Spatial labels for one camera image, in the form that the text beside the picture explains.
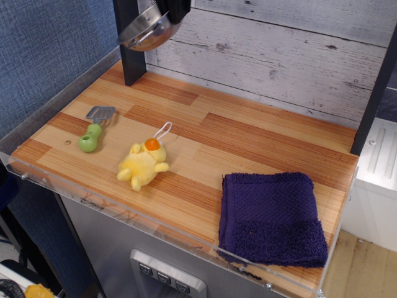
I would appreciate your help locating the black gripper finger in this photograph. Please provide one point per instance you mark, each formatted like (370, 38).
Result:
(176, 10)

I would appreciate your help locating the stainless steel bowl with handles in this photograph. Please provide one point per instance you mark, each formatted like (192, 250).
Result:
(149, 30)

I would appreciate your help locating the dark blue folded cloth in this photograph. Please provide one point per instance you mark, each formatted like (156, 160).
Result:
(271, 219)

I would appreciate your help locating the yellow plush duck toy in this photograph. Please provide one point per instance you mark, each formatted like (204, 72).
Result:
(145, 160)

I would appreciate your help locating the clear acrylic front guard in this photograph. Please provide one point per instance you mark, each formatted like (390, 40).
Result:
(177, 237)

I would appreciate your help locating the silver dispenser button panel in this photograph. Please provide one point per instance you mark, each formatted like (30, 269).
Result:
(156, 278)

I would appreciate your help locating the white cabinet with metal top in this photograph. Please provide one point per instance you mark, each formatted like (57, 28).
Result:
(370, 211)

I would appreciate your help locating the yellow object bottom left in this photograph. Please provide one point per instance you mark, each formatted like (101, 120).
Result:
(38, 291)

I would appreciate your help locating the black left vertical post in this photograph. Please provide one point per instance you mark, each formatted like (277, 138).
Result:
(133, 63)

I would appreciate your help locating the black vertical post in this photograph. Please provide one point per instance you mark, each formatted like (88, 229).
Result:
(133, 63)
(373, 104)

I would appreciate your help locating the green handled grey spatula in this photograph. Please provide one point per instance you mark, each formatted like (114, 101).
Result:
(98, 114)

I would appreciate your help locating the black right vertical post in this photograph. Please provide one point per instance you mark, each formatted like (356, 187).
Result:
(373, 104)

